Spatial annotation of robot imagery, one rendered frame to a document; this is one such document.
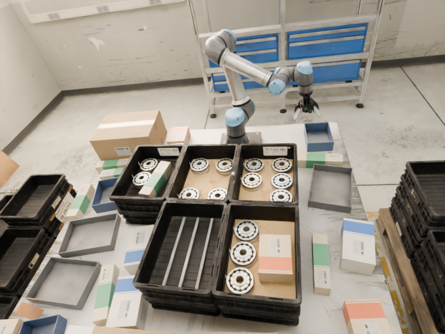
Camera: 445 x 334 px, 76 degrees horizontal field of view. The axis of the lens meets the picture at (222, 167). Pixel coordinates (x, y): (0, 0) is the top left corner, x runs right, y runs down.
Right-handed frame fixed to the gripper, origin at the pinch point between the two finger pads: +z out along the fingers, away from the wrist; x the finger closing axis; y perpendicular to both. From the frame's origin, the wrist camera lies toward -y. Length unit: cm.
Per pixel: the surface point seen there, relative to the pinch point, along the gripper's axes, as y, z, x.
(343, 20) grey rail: -141, -1, 42
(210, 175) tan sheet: 42, 0, -53
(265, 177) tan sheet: 43.2, 2.2, -23.8
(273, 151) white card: 29.9, -3.2, -19.3
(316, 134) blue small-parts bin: -6.8, 17.6, 5.6
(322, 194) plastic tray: 43.9, 17.3, 3.7
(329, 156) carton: 21.1, 12.3, 10.0
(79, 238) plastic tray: 75, 6, -122
